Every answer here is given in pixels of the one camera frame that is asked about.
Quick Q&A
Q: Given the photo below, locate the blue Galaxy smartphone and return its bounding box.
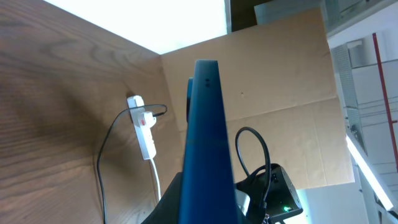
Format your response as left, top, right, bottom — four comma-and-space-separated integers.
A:
178, 60, 240, 223

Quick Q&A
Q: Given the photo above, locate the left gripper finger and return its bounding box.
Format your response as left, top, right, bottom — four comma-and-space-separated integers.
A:
142, 172, 182, 224

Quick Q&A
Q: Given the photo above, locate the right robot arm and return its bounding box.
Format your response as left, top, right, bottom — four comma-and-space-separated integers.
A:
236, 164, 303, 223

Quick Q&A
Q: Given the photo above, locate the grey shelving with red pole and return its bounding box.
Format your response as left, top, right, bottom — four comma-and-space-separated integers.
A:
322, 0, 397, 223

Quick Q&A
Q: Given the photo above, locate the right cardboard panel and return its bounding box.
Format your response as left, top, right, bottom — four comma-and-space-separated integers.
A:
161, 8, 354, 189

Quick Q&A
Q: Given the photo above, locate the black USB charging cable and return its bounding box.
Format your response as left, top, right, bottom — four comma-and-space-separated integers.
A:
96, 104, 169, 224

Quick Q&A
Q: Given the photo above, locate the white power strip cord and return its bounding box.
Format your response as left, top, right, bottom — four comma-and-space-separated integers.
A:
149, 157, 162, 202

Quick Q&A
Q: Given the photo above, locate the white USB charger plug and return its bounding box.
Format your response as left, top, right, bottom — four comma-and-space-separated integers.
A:
137, 111, 157, 128

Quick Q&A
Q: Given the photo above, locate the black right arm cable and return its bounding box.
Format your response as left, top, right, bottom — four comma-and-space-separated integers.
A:
234, 126, 272, 218

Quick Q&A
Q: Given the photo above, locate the white power strip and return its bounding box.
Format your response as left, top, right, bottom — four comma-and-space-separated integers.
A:
127, 95, 156, 160

